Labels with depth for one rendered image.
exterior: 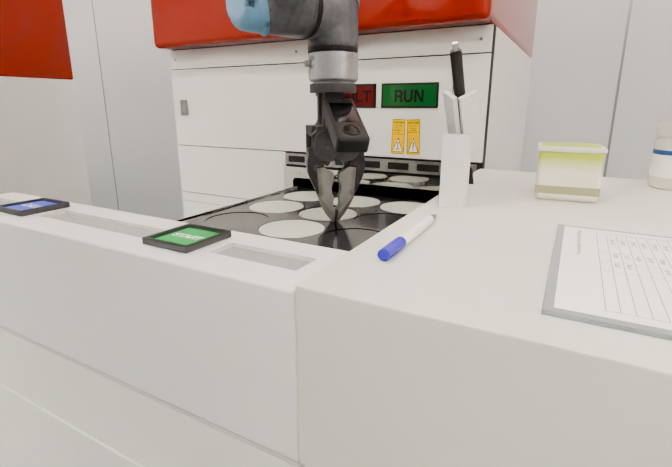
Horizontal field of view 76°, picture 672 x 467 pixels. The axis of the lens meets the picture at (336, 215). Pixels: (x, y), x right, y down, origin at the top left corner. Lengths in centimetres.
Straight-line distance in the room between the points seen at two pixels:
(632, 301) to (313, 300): 19
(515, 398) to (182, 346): 26
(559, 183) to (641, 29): 179
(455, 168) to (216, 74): 78
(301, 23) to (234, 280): 40
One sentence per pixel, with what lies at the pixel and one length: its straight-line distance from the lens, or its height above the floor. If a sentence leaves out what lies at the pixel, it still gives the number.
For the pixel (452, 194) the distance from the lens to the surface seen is 52.
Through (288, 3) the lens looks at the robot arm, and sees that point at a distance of 60.
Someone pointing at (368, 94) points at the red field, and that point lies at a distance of 93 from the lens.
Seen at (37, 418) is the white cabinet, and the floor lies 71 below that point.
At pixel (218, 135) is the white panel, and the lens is 117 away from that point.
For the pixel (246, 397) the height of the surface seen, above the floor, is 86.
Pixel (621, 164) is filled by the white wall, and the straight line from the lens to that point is 235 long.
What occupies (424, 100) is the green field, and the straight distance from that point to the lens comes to 89.
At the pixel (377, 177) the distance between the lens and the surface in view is 92.
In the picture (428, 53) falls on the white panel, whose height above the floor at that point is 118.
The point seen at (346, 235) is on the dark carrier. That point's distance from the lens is 63.
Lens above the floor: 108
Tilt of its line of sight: 14 degrees down
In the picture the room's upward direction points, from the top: straight up
